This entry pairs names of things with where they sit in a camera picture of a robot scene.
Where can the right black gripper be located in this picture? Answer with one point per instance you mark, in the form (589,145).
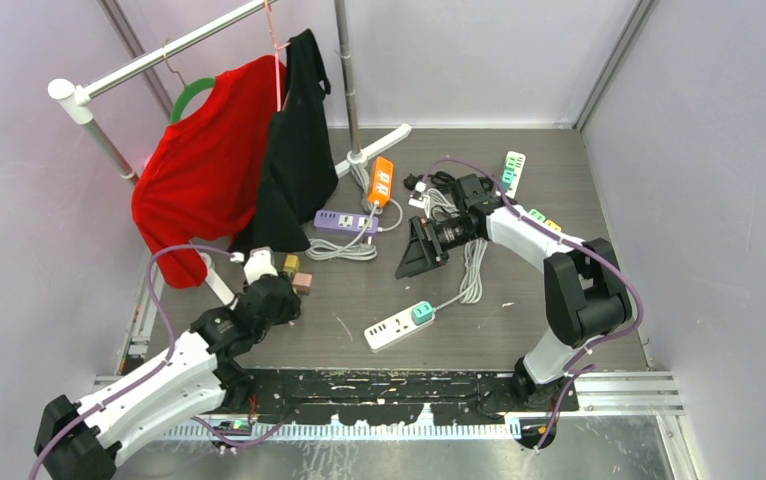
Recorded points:
(425,250)

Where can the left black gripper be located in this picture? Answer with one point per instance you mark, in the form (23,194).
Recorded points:
(288,310)

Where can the pink plug adapter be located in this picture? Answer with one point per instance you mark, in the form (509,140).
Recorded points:
(302,283)

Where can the yellow plug adapter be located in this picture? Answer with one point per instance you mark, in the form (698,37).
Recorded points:
(291,265)

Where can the teal adapter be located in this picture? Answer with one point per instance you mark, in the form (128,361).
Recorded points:
(421,313)

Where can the orange power strip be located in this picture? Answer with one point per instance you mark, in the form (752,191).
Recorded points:
(380,182)

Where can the purple power strip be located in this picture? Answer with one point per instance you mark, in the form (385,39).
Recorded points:
(342,223)

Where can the white power strip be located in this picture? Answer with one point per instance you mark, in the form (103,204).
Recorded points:
(393,329)
(514,160)

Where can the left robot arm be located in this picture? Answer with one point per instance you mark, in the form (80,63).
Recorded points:
(91,437)

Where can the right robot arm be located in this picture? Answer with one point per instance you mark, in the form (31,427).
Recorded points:
(585,300)

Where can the teal adapters on far strip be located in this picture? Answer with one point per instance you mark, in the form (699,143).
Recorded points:
(507,178)

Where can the black garment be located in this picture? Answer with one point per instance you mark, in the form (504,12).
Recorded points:
(298,174)

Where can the green power strip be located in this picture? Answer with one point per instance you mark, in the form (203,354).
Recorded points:
(544,222)

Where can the yellow adapter on green strip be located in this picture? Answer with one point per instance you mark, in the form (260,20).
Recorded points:
(552,225)

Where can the red t-shirt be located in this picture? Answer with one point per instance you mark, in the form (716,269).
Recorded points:
(201,182)

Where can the pink clothes hanger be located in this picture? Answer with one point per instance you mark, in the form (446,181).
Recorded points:
(277,48)

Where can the green clothes hanger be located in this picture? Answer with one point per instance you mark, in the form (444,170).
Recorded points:
(189,92)

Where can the metal clothes rack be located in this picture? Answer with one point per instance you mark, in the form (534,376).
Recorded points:
(74,99)

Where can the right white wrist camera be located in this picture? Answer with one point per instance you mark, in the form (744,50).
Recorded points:
(422,197)

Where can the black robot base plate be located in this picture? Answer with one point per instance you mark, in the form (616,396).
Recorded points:
(387,397)

